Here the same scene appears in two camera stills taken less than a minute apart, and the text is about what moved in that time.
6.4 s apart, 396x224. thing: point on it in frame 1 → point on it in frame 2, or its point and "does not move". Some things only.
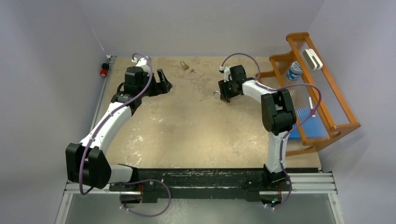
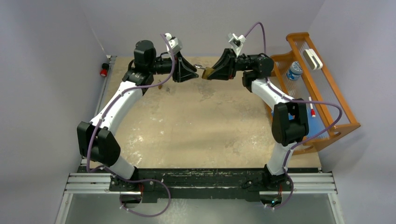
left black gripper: [162, 87] → [181, 72]
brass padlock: [214, 94] → [207, 72]
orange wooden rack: [322, 115] does not move
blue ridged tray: [313, 128] does not move
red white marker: [312, 111] does not move
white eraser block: [312, 59] does not move
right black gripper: [224, 94] → [225, 68]
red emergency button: [104, 70] does not move
